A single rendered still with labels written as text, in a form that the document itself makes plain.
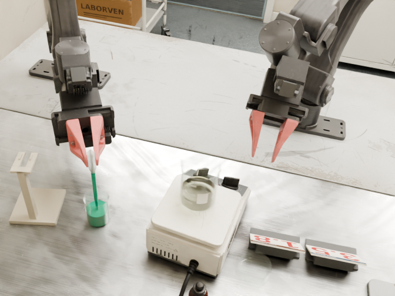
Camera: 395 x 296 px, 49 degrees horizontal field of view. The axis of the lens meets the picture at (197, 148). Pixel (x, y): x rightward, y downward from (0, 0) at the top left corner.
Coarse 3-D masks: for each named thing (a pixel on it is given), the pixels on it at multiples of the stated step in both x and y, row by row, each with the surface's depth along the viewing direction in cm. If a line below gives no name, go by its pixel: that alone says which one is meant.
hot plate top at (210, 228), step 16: (176, 176) 75; (176, 192) 72; (224, 192) 73; (160, 208) 69; (176, 208) 69; (224, 208) 70; (160, 224) 67; (176, 224) 67; (192, 224) 67; (208, 224) 67; (224, 224) 68; (208, 240) 65; (224, 240) 65
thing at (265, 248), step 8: (256, 232) 77; (264, 232) 78; (272, 232) 78; (288, 240) 77; (296, 240) 77; (256, 248) 73; (264, 248) 73; (272, 248) 73; (280, 248) 71; (288, 248) 71; (296, 248) 72; (280, 256) 73; (288, 256) 73; (296, 256) 74
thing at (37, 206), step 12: (24, 156) 70; (36, 156) 70; (12, 168) 68; (24, 168) 68; (24, 180) 69; (24, 192) 71; (36, 192) 80; (48, 192) 80; (60, 192) 80; (24, 204) 77; (36, 204) 78; (48, 204) 78; (60, 204) 78; (12, 216) 75; (24, 216) 75; (36, 216) 75; (48, 216) 76
